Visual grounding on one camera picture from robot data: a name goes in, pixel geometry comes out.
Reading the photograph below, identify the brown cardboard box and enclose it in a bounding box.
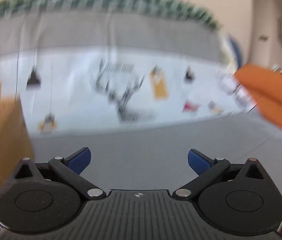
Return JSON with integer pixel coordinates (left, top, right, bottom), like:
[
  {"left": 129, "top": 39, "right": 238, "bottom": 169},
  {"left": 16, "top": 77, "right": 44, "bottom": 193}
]
[{"left": 0, "top": 97, "right": 35, "bottom": 240}]

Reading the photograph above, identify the white door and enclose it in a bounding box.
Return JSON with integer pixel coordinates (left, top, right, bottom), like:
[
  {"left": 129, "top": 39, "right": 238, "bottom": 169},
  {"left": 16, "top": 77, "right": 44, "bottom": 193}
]
[{"left": 249, "top": 0, "right": 282, "bottom": 75}]

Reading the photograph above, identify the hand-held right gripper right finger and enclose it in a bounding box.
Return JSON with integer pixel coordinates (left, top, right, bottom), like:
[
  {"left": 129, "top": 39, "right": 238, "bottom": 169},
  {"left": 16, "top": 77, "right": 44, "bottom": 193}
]
[{"left": 172, "top": 149, "right": 265, "bottom": 201}]

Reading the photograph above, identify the green checkered cloth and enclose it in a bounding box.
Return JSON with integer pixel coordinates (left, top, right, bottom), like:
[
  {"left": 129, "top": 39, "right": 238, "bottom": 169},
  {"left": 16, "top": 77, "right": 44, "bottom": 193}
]
[{"left": 0, "top": 0, "right": 222, "bottom": 30}]

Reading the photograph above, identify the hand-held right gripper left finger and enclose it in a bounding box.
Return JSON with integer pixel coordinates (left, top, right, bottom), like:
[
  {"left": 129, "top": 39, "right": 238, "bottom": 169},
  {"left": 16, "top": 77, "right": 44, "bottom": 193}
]
[{"left": 14, "top": 147, "right": 106, "bottom": 201}]

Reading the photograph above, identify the orange cloth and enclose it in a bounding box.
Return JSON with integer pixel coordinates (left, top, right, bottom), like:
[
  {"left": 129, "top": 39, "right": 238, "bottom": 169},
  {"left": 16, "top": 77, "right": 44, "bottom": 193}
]
[{"left": 233, "top": 64, "right": 282, "bottom": 134}]

